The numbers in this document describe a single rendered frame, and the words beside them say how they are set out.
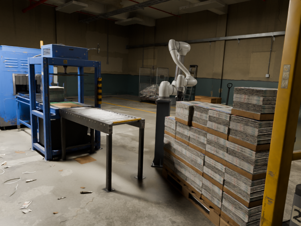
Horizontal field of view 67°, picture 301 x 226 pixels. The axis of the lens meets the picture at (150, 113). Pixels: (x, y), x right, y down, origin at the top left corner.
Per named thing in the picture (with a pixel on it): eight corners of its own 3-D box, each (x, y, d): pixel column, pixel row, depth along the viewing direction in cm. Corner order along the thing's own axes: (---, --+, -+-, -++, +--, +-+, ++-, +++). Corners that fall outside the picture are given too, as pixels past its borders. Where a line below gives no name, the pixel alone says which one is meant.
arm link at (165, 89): (156, 95, 338) (157, 80, 334) (167, 95, 345) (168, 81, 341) (161, 96, 323) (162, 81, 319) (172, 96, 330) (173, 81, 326)
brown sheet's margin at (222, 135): (236, 129, 234) (237, 125, 234) (259, 136, 208) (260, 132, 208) (206, 132, 220) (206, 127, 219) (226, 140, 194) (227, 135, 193)
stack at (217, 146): (185, 171, 327) (189, 115, 313) (249, 219, 222) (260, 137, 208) (161, 175, 311) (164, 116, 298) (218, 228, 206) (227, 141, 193)
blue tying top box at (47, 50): (88, 60, 381) (88, 48, 378) (52, 57, 339) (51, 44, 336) (75, 61, 413) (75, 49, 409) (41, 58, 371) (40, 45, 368)
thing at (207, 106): (219, 104, 256) (219, 103, 256) (238, 108, 230) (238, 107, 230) (191, 105, 242) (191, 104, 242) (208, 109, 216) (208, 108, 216)
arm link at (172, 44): (172, 48, 303) (180, 48, 308) (169, 36, 309) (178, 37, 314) (168, 53, 314) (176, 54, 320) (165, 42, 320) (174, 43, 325)
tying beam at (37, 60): (101, 67, 387) (101, 61, 385) (43, 63, 321) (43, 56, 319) (81, 67, 434) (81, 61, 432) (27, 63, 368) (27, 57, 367)
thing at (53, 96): (64, 101, 426) (64, 87, 421) (48, 102, 405) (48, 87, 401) (56, 99, 452) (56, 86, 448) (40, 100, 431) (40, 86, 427)
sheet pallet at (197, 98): (222, 111, 918) (224, 97, 908) (212, 113, 860) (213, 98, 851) (197, 107, 1002) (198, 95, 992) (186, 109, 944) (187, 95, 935)
